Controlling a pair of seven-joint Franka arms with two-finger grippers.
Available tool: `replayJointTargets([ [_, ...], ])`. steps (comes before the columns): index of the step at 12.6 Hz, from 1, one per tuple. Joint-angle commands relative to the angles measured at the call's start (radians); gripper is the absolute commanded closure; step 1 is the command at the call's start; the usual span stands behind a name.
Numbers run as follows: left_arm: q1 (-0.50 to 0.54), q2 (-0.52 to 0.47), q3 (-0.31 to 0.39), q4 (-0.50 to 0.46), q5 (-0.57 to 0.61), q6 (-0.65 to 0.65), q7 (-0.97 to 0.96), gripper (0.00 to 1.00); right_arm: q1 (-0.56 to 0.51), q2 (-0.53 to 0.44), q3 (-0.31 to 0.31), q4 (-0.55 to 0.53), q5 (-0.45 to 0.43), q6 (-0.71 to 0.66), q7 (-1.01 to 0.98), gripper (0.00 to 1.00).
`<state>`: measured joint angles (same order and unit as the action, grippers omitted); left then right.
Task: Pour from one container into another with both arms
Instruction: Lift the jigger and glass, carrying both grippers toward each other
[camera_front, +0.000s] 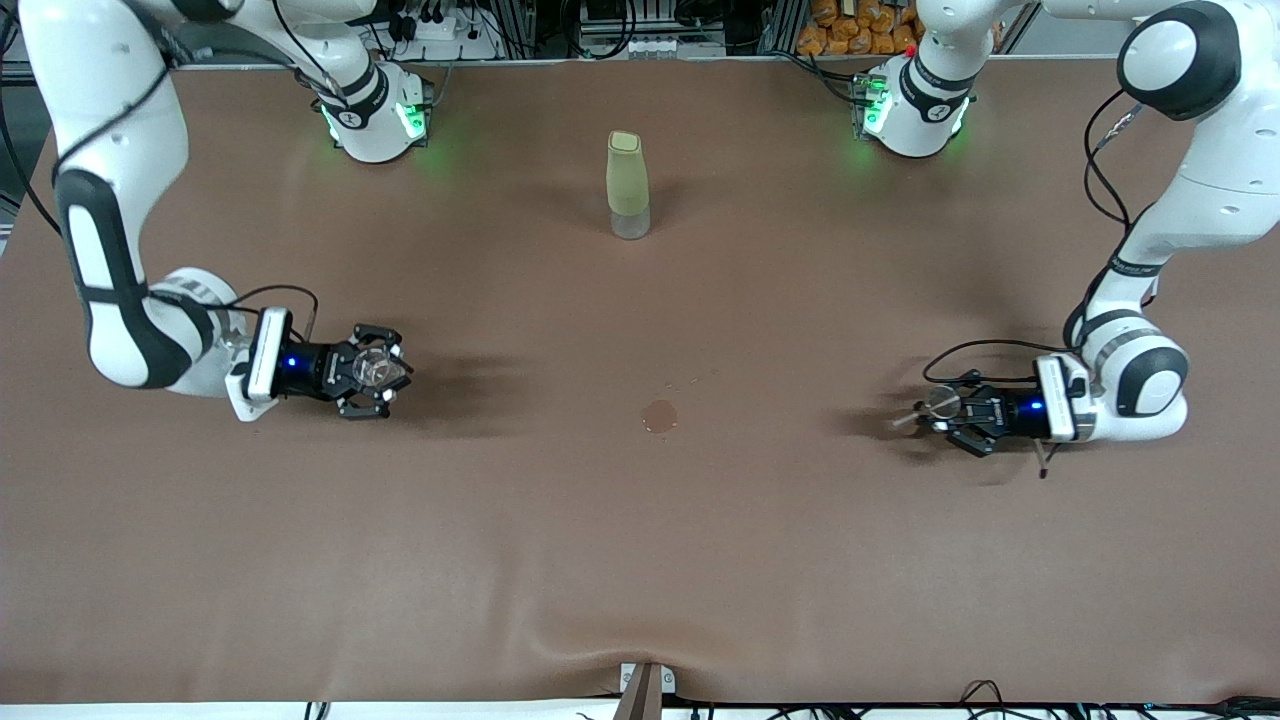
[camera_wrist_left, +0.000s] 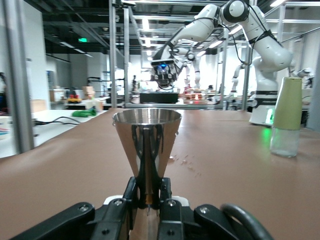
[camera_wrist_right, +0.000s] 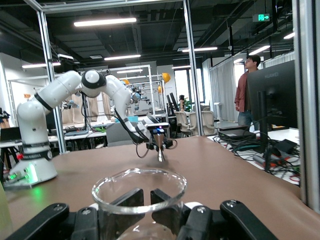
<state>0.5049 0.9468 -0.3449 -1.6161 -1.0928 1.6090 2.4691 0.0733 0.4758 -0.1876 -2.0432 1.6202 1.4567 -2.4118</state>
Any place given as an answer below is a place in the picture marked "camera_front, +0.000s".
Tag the small clear glass cup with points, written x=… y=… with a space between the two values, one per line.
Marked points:
x=378 y=368

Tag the white power strip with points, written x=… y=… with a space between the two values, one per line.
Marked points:
x=465 y=45

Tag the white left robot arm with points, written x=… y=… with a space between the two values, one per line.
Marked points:
x=1225 y=190

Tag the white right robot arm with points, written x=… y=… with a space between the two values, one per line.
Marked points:
x=110 y=100

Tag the black power strip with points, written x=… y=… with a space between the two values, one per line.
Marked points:
x=1250 y=704

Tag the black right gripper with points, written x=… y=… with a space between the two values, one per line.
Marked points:
x=308 y=368

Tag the pile of orange bags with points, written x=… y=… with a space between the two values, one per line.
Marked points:
x=850 y=35

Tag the steel double jigger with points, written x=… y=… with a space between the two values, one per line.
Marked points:
x=941 y=402

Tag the brown table mat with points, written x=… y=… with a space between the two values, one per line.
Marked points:
x=640 y=550

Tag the white connector block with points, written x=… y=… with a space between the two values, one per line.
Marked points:
x=650 y=46

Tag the glass shaker with green top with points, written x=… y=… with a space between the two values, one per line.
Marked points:
x=628 y=180

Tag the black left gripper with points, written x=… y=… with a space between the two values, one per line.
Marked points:
x=1012 y=412

